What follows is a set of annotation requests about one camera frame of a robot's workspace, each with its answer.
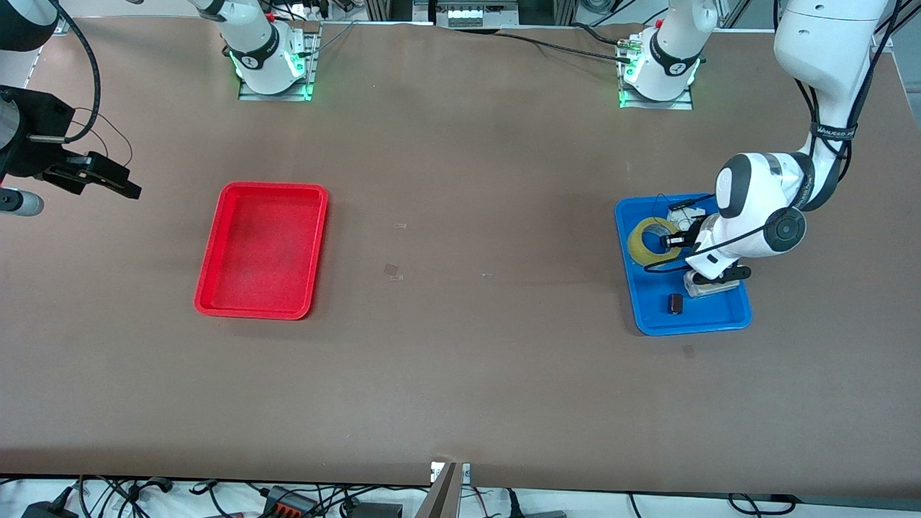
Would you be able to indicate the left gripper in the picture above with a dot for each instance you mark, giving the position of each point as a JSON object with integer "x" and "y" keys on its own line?
{"x": 696, "y": 234}

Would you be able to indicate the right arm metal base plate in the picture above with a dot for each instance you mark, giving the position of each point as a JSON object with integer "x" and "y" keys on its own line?
{"x": 311, "y": 43}

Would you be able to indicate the red plastic tray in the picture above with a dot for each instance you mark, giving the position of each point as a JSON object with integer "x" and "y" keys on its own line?
{"x": 259, "y": 252}

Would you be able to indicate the yellow tape roll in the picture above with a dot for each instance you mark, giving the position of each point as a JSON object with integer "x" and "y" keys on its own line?
{"x": 637, "y": 244}

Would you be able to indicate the aluminium post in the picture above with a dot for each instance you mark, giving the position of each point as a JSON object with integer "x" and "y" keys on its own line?
{"x": 440, "y": 496}

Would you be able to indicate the aluminium frame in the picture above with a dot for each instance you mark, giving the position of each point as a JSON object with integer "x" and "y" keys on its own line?
{"x": 424, "y": 11}

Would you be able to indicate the blue plastic tray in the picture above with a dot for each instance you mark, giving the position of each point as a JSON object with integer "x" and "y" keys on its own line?
{"x": 712, "y": 316}

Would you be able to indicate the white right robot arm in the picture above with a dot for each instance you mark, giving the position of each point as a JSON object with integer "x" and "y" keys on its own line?
{"x": 252, "y": 36}

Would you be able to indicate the white socket strip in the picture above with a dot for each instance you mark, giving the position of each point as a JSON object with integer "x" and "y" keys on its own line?
{"x": 464, "y": 14}

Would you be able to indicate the black power adapter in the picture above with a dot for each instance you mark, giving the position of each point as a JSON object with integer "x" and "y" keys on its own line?
{"x": 47, "y": 509}

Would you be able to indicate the orange power strip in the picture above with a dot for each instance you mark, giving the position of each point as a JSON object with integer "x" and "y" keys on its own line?
{"x": 288, "y": 503}

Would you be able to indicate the grey two-button switch box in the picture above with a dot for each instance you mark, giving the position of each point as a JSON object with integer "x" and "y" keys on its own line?
{"x": 712, "y": 290}

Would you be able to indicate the small black cylinder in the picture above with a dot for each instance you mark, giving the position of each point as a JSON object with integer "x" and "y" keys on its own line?
{"x": 675, "y": 303}

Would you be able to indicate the white circuit breaker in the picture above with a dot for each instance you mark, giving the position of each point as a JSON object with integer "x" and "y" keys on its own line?
{"x": 683, "y": 216}

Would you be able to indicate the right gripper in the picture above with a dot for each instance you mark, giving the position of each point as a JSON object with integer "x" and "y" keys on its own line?
{"x": 39, "y": 137}

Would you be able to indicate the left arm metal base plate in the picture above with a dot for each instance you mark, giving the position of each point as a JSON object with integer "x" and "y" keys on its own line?
{"x": 647, "y": 104}

